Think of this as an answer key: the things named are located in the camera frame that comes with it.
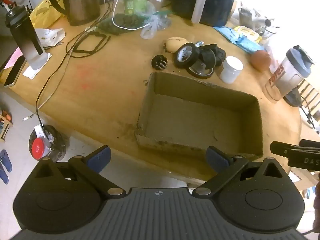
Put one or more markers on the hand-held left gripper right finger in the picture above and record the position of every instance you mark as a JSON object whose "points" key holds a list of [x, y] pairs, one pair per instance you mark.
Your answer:
{"points": [[216, 158]]}

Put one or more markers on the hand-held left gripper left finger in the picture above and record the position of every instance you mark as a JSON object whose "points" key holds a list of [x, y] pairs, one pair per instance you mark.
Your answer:
{"points": [[100, 156]]}

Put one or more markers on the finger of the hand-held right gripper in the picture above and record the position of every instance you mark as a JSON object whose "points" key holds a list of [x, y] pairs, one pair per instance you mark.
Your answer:
{"points": [[281, 148]]}

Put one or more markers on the beige oval object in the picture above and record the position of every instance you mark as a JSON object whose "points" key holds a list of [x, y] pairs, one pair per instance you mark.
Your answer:
{"points": [[175, 44]]}

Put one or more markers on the person's right hand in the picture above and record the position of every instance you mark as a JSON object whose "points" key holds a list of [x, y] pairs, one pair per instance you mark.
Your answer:
{"points": [[317, 200]]}

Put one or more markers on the black trash bin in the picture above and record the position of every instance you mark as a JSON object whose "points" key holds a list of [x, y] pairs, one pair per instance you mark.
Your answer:
{"points": [[56, 145]]}

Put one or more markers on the wooden slatted rack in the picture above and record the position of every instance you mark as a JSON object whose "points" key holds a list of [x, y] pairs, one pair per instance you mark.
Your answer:
{"points": [[310, 97]]}

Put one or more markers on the red capped can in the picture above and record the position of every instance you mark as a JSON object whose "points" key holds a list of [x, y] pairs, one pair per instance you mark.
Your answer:
{"points": [[38, 148]]}

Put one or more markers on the shaker bottle grey lid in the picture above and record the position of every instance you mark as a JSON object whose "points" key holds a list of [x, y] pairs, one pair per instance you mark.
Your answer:
{"points": [[287, 75]]}

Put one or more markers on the white cup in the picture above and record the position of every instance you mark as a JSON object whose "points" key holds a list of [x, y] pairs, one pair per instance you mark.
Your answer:
{"points": [[231, 70]]}

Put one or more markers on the brown round fruit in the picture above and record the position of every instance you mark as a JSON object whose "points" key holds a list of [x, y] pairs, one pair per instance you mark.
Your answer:
{"points": [[260, 60]]}

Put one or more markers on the blue slipper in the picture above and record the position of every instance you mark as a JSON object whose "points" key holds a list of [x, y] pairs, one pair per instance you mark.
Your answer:
{"points": [[5, 158], [3, 176]]}

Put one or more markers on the wooden floor shelf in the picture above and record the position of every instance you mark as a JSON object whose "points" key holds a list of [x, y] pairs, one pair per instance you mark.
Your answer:
{"points": [[5, 125]]}

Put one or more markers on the small black box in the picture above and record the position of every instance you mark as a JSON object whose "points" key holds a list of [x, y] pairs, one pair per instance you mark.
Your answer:
{"points": [[220, 56]]}

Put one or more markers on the white paper sheet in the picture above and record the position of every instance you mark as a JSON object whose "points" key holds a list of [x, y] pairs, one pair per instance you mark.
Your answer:
{"points": [[33, 71]]}

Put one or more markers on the black rubber gasket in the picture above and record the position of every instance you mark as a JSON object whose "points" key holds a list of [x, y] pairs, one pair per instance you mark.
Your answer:
{"points": [[75, 49]]}

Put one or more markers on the black round pronged plug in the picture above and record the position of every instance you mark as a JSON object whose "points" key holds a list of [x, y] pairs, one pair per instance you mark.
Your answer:
{"points": [[159, 62]]}

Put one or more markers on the black flat box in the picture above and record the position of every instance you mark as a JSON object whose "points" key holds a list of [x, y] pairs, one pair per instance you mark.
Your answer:
{"points": [[208, 47]]}

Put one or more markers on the yellow wet wipes packet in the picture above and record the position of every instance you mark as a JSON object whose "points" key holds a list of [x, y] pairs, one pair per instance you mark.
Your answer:
{"points": [[247, 33]]}

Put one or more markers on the crumpled white wrapper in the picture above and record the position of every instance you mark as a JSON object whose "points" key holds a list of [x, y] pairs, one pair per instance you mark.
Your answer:
{"points": [[51, 36]]}

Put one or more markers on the pink paper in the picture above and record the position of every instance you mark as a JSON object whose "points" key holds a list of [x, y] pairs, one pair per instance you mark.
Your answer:
{"points": [[13, 57]]}

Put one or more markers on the glass bowl of utensils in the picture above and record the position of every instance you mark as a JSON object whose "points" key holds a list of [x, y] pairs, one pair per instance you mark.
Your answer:
{"points": [[250, 17]]}

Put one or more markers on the green bag of cookies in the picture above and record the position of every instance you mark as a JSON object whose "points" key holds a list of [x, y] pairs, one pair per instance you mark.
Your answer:
{"points": [[125, 21]]}

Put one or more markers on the black water bottle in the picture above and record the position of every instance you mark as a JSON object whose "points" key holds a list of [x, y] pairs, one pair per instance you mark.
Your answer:
{"points": [[25, 35]]}

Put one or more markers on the clear plastic bag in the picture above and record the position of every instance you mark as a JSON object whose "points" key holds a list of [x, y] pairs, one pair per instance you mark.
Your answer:
{"points": [[156, 23]]}

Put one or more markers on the yellow plastic bag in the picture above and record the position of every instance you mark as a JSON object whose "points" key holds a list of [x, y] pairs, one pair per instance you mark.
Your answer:
{"points": [[46, 11]]}

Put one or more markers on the steel electric kettle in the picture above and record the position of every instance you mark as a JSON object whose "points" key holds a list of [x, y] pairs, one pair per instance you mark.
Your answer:
{"points": [[80, 2]]}

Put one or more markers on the green instant noodle cup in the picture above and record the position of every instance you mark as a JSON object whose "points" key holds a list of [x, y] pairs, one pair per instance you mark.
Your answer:
{"points": [[135, 3]]}

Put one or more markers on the dark blue air fryer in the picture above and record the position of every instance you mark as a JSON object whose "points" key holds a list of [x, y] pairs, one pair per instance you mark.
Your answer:
{"points": [[212, 0]]}

